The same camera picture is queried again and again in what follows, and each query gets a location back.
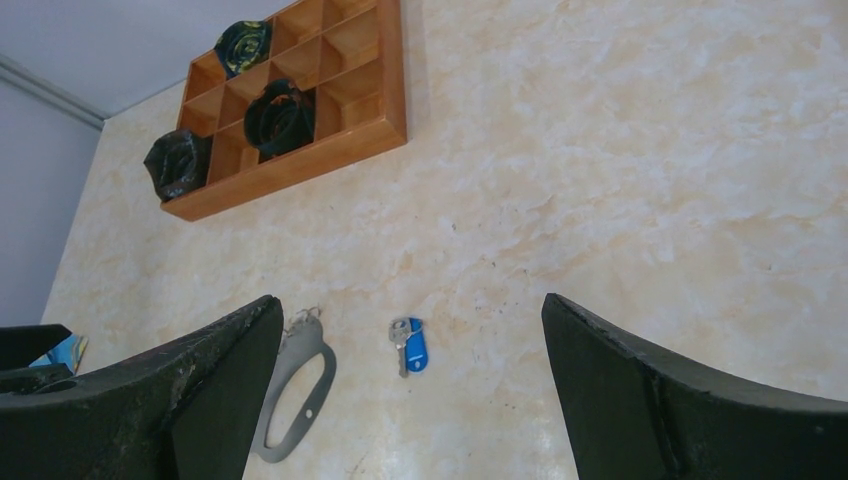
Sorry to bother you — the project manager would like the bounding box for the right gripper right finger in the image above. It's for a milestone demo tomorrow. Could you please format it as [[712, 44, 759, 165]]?
[[541, 293, 847, 479]]

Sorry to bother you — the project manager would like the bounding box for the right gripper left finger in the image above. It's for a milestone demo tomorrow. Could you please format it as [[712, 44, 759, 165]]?
[[1, 295, 284, 479]]

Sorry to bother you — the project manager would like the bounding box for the blue key tag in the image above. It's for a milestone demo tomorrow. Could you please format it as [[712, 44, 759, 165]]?
[[406, 317, 429, 373]]

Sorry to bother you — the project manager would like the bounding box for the silver metal key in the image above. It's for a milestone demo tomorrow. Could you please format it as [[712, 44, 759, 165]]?
[[388, 318, 412, 378]]

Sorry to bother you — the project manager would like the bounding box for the blue patterned cloth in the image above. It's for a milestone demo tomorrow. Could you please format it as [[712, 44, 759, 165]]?
[[30, 334, 88, 375]]

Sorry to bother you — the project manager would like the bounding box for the black round part left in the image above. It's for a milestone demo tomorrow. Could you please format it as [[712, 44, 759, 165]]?
[[143, 129, 213, 203]]

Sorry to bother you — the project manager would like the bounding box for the black round part centre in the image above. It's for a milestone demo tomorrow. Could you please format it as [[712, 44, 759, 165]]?
[[243, 78, 315, 162]]

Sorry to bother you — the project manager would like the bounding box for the orange compartment tray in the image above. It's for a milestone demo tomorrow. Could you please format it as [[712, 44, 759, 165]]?
[[161, 1, 407, 221]]

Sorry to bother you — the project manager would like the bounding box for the black green round part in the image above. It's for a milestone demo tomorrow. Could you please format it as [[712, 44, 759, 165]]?
[[213, 21, 273, 79]]

